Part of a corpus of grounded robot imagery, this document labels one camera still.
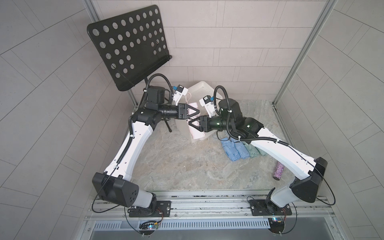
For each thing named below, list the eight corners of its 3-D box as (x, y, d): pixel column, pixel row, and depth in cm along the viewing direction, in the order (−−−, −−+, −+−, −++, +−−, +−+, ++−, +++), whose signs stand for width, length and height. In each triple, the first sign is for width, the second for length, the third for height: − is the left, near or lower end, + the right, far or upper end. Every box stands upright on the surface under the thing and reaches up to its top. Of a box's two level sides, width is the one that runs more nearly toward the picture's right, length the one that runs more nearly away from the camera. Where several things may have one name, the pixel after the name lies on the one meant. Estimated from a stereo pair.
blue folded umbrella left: (229, 162, 88) (230, 159, 85) (221, 143, 97) (222, 140, 94) (239, 159, 90) (240, 156, 87) (230, 140, 98) (231, 137, 95)
